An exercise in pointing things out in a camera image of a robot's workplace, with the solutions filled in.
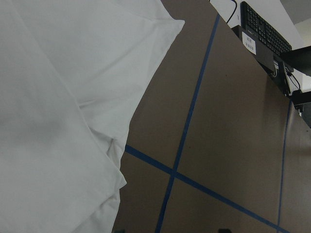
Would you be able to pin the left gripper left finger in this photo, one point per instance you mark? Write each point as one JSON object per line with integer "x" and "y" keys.
{"x": 120, "y": 231}

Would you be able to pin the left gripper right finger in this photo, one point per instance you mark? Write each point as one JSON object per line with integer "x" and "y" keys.
{"x": 226, "y": 230}

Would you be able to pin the white long-sleeve printed shirt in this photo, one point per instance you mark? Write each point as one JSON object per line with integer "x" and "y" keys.
{"x": 72, "y": 73}

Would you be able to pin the black box with label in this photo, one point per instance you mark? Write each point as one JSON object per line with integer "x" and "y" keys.
{"x": 261, "y": 53}

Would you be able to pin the black keyboard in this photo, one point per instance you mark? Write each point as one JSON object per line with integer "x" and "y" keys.
{"x": 252, "y": 22}

